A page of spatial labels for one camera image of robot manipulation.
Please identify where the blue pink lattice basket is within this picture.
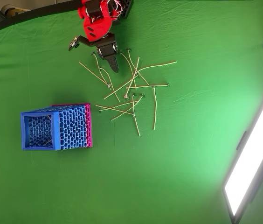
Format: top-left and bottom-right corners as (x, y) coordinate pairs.
(21, 102), (93, 151)

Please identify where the white yellow sneaker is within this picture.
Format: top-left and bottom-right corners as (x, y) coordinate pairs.
(0, 5), (31, 17)

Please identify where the green cloth with black rim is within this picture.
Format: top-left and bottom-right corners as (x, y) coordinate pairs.
(0, 0), (263, 224)

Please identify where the black framed LED light panel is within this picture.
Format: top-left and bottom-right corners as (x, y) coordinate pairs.
(221, 91), (263, 224)

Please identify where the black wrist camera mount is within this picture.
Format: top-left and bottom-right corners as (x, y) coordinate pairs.
(68, 35), (95, 52)

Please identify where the white red servo cable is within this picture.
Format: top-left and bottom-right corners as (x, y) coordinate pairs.
(105, 0), (123, 17)

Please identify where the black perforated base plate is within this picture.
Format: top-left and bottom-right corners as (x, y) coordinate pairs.
(117, 0), (134, 19)

